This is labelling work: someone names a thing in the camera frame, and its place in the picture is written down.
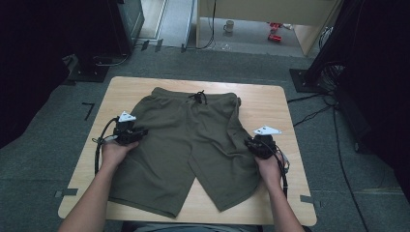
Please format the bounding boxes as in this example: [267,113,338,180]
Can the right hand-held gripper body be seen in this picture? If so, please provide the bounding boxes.
[252,125,282,160]

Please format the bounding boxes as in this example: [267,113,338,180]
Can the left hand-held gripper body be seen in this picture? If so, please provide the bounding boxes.
[111,110,137,147]

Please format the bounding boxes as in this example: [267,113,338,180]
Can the olive green shorts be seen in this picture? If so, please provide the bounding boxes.
[107,86,263,218]

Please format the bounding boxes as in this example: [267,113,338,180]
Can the person's right hand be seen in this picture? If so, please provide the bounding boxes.
[253,152,285,191]

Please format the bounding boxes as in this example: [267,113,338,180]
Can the person's left hand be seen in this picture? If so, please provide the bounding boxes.
[101,139,140,173]

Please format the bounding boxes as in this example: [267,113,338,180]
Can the person's grey clothing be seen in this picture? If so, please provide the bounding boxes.
[120,219,263,232]

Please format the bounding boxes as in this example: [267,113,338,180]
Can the black cabinet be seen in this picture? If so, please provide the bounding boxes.
[105,0,146,56]

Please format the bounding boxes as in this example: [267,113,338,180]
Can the dark curtain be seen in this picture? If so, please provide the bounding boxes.
[335,0,410,205]
[0,0,110,150]

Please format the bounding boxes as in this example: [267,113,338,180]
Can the grey mug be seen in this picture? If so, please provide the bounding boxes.
[222,19,236,34]

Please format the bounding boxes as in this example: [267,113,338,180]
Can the black stand column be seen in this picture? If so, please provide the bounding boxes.
[304,0,359,85]

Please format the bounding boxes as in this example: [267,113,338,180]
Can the beige wooden desk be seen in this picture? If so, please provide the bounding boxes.
[195,0,343,58]

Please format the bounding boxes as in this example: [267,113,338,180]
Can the right hand-held gripper black cable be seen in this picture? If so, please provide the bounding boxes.
[273,148,291,199]

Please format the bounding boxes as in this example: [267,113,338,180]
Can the hand-held gripper black cable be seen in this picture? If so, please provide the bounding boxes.
[273,148,291,199]
[91,117,120,177]

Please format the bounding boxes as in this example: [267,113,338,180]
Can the left hand-held gripper black cable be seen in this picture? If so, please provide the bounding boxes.
[91,117,120,177]

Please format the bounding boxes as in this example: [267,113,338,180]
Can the black cable at cabinet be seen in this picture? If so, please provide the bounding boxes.
[92,52,131,68]

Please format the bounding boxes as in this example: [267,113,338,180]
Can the black stand base plate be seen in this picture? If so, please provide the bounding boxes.
[288,68,325,95]
[62,53,111,87]

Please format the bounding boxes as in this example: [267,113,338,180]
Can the long black floor cable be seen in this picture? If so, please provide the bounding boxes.
[331,105,370,232]

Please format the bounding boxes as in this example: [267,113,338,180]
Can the bundle of black cables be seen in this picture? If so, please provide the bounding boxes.
[317,61,346,95]

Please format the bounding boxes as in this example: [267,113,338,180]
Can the black hanging cable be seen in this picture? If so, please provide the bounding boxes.
[181,0,218,53]

